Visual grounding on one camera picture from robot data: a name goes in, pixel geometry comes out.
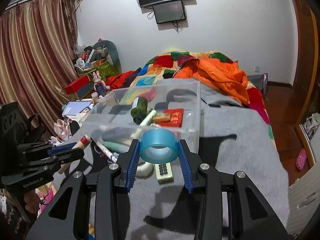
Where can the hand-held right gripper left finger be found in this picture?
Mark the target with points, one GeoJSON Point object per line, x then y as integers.
{"type": "Point", "coordinates": [132, 165]}

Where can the red tea packet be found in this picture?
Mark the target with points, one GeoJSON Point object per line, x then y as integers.
{"type": "Point", "coordinates": [175, 117]}

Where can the beige cylinder tube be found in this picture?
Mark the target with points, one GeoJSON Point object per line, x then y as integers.
{"type": "Point", "coordinates": [83, 141]}

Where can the red box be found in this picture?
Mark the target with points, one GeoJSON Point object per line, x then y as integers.
{"type": "Point", "coordinates": [77, 85]}

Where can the white tape roll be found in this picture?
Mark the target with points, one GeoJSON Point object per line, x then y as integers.
{"type": "Point", "coordinates": [145, 171]}

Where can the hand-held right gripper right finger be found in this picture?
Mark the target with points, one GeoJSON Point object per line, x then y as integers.
{"type": "Point", "coordinates": [186, 167]}

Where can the blue tape roll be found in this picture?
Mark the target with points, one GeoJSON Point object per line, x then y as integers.
{"type": "Point", "coordinates": [150, 140]}

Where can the grey blanket with black pattern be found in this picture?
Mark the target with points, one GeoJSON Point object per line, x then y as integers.
{"type": "Point", "coordinates": [237, 155]}

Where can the wooden door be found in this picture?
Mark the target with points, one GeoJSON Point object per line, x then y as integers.
{"type": "Point", "coordinates": [306, 67]}

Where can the light green tube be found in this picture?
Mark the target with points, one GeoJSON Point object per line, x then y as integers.
{"type": "Point", "coordinates": [147, 118]}

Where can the person's left hand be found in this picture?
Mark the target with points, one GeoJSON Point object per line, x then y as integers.
{"type": "Point", "coordinates": [30, 198]}

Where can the red jacket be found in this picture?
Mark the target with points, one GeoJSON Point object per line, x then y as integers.
{"type": "Point", "coordinates": [120, 78]}

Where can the dark green bottle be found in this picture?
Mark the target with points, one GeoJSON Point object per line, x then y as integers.
{"type": "Point", "coordinates": [140, 107]}

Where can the pink slipper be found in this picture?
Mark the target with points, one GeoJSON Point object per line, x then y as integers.
{"type": "Point", "coordinates": [301, 160]}

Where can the small wall monitor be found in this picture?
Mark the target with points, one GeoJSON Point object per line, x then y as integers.
{"type": "Point", "coordinates": [170, 11]}

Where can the black orange case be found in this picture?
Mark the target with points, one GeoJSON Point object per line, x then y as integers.
{"type": "Point", "coordinates": [74, 128]}

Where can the clear plastic storage box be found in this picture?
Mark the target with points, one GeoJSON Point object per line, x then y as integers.
{"type": "Point", "coordinates": [192, 100]}

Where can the orange down jacket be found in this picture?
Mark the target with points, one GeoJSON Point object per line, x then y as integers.
{"type": "Point", "coordinates": [217, 77]}

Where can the pink rabbit toy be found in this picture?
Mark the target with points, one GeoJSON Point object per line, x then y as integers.
{"type": "Point", "coordinates": [97, 78]}

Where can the white bag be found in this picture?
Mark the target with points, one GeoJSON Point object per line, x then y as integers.
{"type": "Point", "coordinates": [312, 126]}

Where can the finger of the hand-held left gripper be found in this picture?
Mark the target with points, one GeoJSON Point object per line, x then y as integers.
{"type": "Point", "coordinates": [72, 155]}
{"type": "Point", "coordinates": [62, 148]}

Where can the white pen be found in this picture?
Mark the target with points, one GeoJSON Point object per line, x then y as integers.
{"type": "Point", "coordinates": [105, 151]}

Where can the dark blue bottle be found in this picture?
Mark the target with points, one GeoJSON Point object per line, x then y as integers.
{"type": "Point", "coordinates": [100, 88]}

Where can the colourful patchwork blanket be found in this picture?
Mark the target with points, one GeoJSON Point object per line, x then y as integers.
{"type": "Point", "coordinates": [160, 65]}

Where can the pink pouch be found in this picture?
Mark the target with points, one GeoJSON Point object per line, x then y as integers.
{"type": "Point", "coordinates": [62, 130]}

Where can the small brown box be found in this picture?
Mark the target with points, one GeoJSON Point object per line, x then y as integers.
{"type": "Point", "coordinates": [161, 117]}

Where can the blue notebook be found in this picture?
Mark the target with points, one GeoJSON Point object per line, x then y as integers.
{"type": "Point", "coordinates": [75, 108]}

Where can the mint green bottle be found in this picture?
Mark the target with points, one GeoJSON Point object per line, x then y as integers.
{"type": "Point", "coordinates": [115, 147]}

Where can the green cardboard box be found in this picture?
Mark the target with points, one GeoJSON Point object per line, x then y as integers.
{"type": "Point", "coordinates": [106, 70]}

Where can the striped brown curtain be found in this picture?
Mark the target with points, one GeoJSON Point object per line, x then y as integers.
{"type": "Point", "coordinates": [30, 67]}

